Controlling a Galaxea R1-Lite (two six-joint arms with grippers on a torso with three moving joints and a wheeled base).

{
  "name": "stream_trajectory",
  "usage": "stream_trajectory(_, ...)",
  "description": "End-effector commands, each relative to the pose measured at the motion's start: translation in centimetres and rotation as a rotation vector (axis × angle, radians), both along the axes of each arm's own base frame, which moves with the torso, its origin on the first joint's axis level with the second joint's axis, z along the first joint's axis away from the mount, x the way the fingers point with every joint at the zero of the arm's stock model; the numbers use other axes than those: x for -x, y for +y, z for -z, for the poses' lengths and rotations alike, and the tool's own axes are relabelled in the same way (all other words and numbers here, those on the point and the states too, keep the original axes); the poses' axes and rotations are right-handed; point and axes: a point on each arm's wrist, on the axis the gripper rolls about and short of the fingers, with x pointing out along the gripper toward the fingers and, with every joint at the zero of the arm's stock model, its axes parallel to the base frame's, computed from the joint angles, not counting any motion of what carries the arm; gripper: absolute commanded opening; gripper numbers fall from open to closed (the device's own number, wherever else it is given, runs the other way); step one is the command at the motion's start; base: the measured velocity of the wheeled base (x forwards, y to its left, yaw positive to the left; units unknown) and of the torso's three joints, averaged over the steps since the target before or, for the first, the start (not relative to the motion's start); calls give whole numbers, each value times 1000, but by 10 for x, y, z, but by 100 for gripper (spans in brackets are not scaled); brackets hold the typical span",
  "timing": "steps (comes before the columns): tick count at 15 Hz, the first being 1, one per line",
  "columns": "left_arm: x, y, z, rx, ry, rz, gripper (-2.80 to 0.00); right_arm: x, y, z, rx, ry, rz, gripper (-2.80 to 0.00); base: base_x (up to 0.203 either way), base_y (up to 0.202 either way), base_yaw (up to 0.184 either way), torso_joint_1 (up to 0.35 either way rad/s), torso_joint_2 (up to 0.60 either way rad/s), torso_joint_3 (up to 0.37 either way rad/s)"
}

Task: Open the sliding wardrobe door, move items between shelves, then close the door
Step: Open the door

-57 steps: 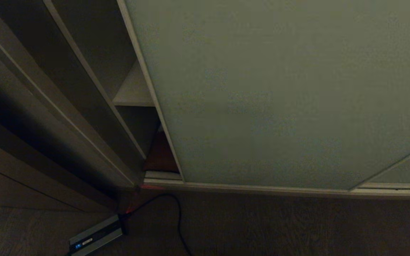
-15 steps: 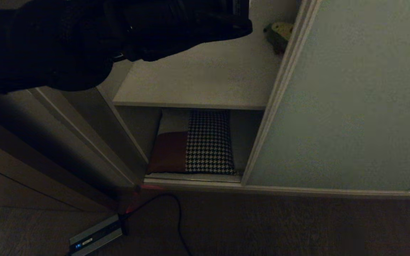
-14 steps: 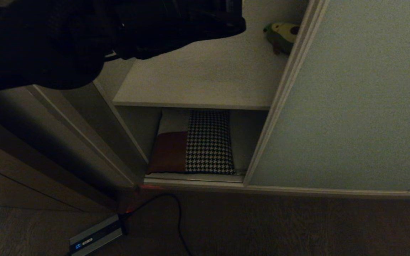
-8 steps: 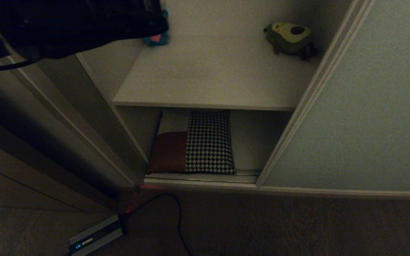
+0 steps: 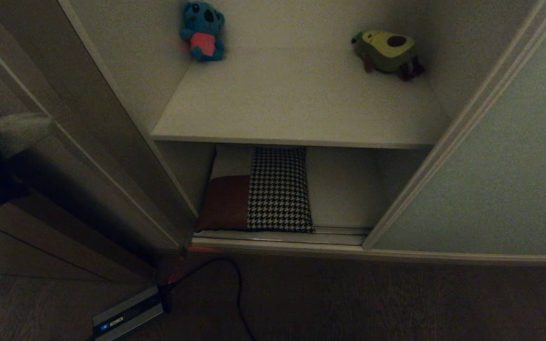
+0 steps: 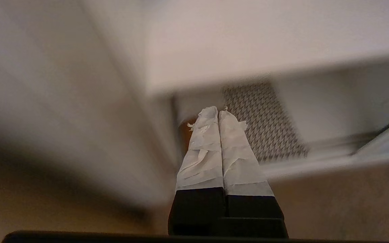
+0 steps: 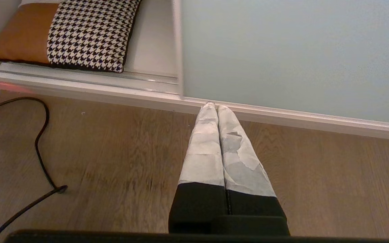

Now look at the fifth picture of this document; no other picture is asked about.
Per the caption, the sliding door floor track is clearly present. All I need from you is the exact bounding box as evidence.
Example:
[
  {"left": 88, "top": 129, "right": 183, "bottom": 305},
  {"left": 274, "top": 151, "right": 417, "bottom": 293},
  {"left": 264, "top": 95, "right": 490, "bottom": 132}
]
[{"left": 191, "top": 229, "right": 369, "bottom": 248}]

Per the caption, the white wardrobe shelf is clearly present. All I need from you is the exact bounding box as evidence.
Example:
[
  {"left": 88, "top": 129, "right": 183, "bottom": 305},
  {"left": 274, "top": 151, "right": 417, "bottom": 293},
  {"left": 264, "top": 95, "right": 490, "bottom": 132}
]
[{"left": 151, "top": 46, "right": 450, "bottom": 150}]

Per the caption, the white wardrobe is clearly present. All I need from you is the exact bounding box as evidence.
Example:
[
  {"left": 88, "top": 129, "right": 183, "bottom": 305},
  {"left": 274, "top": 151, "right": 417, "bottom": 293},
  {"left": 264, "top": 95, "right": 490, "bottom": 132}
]
[{"left": 0, "top": 0, "right": 546, "bottom": 266}]

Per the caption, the pale sliding wardrobe door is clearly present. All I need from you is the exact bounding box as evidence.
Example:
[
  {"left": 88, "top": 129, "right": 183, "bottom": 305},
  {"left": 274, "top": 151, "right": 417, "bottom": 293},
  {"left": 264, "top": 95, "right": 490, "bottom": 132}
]
[{"left": 362, "top": 0, "right": 546, "bottom": 264}]

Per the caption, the houndstooth and brown patchwork pillow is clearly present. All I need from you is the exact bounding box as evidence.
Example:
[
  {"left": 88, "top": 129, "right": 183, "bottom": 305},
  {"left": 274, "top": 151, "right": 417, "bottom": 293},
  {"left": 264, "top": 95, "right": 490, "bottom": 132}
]
[{"left": 196, "top": 145, "right": 315, "bottom": 233}]

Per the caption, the blue and pink plush toy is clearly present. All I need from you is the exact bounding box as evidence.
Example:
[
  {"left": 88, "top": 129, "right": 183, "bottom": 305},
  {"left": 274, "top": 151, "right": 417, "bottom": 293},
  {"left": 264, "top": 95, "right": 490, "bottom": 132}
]
[{"left": 180, "top": 1, "right": 226, "bottom": 62}]

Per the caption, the green avocado plush toy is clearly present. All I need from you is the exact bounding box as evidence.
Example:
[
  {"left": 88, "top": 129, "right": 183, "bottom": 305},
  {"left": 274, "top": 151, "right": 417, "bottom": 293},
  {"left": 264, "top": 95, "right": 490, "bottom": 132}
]
[{"left": 351, "top": 30, "right": 426, "bottom": 81}]

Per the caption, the black and silver power box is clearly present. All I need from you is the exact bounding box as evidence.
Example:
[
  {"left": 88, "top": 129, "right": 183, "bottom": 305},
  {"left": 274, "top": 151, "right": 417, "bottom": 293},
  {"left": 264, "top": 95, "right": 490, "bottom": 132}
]
[{"left": 91, "top": 284, "right": 171, "bottom": 341}]

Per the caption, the black cable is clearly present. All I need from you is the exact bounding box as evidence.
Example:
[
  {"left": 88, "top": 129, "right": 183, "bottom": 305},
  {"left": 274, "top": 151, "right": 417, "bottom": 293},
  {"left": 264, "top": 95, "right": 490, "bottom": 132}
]
[{"left": 169, "top": 257, "right": 257, "bottom": 341}]

